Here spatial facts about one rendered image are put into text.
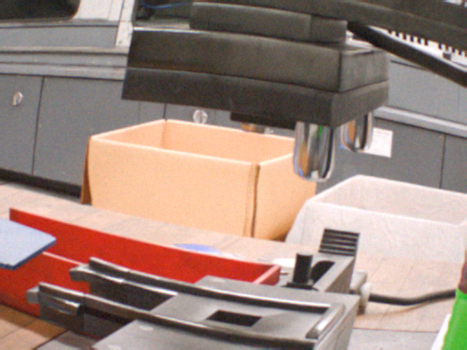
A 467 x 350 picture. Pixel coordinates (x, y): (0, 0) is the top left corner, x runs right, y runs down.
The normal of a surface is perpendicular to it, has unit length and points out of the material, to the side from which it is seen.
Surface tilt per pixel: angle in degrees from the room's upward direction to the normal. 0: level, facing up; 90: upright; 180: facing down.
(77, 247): 90
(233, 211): 86
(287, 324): 0
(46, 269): 90
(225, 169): 91
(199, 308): 0
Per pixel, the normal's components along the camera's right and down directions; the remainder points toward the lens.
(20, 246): 0.11, -0.96
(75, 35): -0.33, 0.12
